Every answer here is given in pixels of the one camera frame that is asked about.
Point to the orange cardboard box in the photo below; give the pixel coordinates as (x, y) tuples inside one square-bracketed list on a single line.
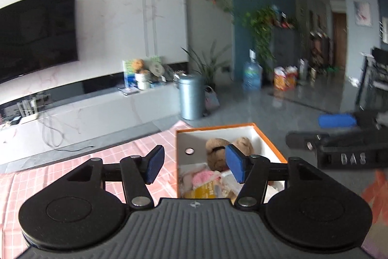
[(204, 148)]

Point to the white wifi router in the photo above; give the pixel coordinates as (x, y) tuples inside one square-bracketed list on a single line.
[(28, 110)]

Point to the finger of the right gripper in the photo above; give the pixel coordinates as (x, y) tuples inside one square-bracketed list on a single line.
[(337, 120), (304, 140)]

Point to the yellow snack packet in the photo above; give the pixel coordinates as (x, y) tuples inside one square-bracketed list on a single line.
[(209, 190)]

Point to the grey metal trash bin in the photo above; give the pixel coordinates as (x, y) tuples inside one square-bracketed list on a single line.
[(191, 96)]

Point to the blue water jug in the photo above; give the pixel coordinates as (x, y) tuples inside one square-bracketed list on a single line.
[(252, 73)]

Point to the white marble TV console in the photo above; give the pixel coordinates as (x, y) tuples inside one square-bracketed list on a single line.
[(87, 119)]

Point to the potted green floor plant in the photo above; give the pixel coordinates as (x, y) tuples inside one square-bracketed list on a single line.
[(208, 65)]

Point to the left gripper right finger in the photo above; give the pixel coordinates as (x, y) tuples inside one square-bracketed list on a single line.
[(301, 205)]

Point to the black wall television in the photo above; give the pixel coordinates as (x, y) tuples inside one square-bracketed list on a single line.
[(37, 34)]

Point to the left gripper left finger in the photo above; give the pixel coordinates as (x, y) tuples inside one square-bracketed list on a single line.
[(91, 203)]

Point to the dark grey cabinet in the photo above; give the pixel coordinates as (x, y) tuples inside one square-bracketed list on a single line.
[(285, 47)]

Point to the small brown teddy bear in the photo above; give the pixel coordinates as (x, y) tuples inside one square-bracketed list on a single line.
[(142, 75)]

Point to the red orange gift bag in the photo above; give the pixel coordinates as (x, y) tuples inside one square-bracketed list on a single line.
[(285, 78)]

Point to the pink white crochet pouch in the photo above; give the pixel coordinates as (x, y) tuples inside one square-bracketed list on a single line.
[(204, 176)]

